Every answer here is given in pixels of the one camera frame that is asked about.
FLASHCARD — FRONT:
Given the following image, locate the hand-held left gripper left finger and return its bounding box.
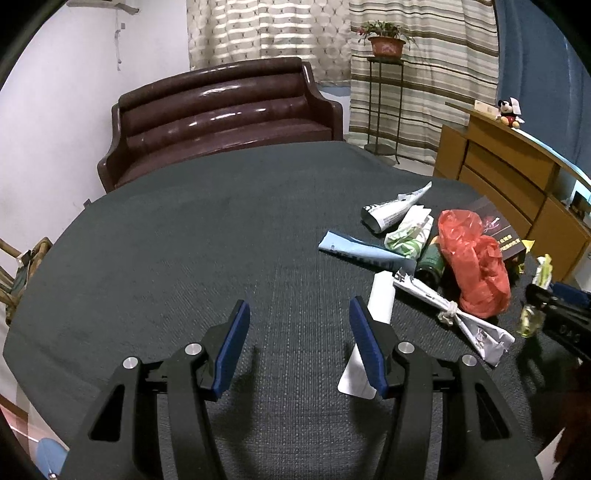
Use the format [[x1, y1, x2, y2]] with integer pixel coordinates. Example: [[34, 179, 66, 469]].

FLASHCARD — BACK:
[[60, 299, 251, 480]]

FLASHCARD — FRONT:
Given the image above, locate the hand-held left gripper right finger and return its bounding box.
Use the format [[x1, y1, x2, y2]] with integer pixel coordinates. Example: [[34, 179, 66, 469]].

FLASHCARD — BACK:
[[348, 295, 546, 480]]

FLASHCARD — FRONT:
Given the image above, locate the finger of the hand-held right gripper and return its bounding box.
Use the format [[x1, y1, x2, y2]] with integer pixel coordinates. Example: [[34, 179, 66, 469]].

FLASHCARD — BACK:
[[526, 284, 563, 324], [551, 281, 591, 306]]

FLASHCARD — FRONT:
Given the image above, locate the yellow twisted wrapper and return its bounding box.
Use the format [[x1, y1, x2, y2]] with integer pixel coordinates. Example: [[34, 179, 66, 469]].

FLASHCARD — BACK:
[[517, 254, 553, 337]]

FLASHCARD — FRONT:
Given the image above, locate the white tube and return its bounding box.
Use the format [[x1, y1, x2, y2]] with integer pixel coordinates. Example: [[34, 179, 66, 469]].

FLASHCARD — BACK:
[[338, 271, 396, 398]]

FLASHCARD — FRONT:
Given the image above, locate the light blue packet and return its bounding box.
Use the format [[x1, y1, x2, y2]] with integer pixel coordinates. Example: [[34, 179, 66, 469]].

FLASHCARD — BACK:
[[318, 231, 416, 273]]

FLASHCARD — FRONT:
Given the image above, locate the person's right forearm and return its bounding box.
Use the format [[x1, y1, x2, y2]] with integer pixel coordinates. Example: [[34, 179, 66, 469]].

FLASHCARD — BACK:
[[554, 362, 591, 480]]

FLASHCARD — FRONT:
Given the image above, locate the red plastic bag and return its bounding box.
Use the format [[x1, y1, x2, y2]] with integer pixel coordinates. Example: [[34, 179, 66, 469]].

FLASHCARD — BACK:
[[437, 209, 512, 318]]

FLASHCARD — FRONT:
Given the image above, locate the dark brown box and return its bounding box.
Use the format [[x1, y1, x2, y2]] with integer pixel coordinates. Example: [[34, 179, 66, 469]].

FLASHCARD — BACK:
[[457, 195, 527, 261]]

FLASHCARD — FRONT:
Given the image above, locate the knotted printed paper wrapper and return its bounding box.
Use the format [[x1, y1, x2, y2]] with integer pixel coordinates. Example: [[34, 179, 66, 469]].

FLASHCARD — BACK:
[[392, 268, 515, 367]]

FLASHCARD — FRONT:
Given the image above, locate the green bottle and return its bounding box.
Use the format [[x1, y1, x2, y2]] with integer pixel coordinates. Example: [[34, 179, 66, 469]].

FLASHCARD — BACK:
[[414, 235, 446, 284]]

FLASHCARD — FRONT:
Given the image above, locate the dark grey tablecloth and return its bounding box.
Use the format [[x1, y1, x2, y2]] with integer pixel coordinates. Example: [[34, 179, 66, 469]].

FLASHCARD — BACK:
[[2, 140, 587, 480]]

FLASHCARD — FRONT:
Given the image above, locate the green and white wrapper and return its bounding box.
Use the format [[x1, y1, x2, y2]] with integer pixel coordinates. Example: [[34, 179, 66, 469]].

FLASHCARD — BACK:
[[384, 205, 435, 259]]

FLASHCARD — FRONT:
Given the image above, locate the rolled black-and-white printed paper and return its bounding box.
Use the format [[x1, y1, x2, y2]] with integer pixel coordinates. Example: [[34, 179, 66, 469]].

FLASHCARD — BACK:
[[360, 181, 433, 234]]

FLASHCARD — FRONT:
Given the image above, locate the wooden cabinet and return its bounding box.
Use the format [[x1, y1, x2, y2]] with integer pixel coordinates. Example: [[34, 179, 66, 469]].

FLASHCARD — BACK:
[[433, 102, 591, 283]]

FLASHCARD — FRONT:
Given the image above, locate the mouse plush toy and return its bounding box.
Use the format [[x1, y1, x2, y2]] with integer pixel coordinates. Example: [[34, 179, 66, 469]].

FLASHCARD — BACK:
[[496, 97, 526, 128]]

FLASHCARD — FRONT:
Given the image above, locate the small white box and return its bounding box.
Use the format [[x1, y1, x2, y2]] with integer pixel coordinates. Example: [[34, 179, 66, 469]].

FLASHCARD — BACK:
[[474, 99, 502, 121]]

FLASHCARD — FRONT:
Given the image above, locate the bamboo chair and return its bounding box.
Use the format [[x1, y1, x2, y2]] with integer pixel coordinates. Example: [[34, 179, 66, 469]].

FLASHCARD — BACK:
[[0, 237, 52, 324]]

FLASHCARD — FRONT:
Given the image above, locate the brown leather sofa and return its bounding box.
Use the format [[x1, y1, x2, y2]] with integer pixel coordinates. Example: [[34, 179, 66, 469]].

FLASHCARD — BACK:
[[97, 56, 345, 193]]

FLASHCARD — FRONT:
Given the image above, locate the blue curtain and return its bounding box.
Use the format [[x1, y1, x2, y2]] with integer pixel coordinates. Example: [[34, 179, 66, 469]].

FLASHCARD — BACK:
[[494, 0, 591, 178]]

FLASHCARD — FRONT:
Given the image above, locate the black metal plant stand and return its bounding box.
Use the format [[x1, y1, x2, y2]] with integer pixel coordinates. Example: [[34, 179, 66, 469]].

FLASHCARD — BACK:
[[364, 56, 407, 165]]

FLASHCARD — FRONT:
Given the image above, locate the striped beige curtain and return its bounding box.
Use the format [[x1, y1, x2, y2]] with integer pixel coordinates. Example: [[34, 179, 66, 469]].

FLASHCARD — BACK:
[[346, 0, 502, 163]]

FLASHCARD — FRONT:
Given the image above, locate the potted plant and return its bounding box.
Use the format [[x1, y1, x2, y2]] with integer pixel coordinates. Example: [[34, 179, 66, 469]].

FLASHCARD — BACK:
[[355, 20, 416, 59]]

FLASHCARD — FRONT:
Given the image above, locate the circle-patterned beige curtain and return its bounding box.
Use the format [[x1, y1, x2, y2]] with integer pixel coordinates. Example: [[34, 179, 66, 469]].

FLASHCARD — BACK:
[[186, 0, 352, 86]]

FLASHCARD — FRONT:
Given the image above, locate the white air conditioner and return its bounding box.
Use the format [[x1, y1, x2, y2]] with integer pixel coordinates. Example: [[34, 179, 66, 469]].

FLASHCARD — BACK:
[[65, 0, 141, 14]]

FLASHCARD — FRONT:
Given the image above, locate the small dark frame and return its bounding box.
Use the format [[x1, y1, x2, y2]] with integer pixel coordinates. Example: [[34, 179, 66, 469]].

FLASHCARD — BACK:
[[570, 182, 591, 214]]

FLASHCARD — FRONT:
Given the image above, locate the white wall cable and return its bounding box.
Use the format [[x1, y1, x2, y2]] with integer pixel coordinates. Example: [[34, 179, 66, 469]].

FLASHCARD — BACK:
[[113, 9, 129, 72]]

